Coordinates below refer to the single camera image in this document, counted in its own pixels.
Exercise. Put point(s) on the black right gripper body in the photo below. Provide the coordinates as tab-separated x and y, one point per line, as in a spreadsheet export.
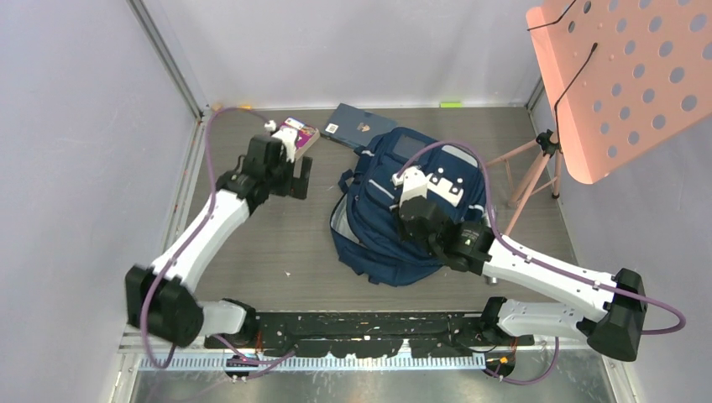
432	244

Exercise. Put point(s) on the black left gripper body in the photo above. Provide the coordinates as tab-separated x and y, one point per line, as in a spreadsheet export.
280	177

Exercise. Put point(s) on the purple cartoon book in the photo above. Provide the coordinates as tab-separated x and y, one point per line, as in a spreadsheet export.
307	135

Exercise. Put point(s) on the navy blue backpack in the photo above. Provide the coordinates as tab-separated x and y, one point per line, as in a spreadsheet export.
362	223

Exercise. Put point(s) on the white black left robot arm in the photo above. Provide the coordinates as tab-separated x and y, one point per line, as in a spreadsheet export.
160	297

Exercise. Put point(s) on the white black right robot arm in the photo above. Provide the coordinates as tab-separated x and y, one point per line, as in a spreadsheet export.
605	311

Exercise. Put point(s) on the dark blue notebook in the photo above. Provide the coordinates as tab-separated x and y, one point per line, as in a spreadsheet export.
354	127

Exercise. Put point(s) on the pink perforated stand board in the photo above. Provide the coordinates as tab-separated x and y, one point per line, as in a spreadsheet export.
622	76

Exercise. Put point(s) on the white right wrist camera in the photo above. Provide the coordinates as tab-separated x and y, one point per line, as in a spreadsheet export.
412	183

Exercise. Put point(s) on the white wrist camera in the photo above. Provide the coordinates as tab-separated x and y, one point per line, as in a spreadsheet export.
412	183
287	135

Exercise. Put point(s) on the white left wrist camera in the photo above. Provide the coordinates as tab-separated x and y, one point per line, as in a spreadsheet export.
287	135

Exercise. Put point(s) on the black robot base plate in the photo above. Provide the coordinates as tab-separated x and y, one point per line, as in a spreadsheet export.
368	334

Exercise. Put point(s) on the aluminium frame rail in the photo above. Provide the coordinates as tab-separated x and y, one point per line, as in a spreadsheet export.
156	39

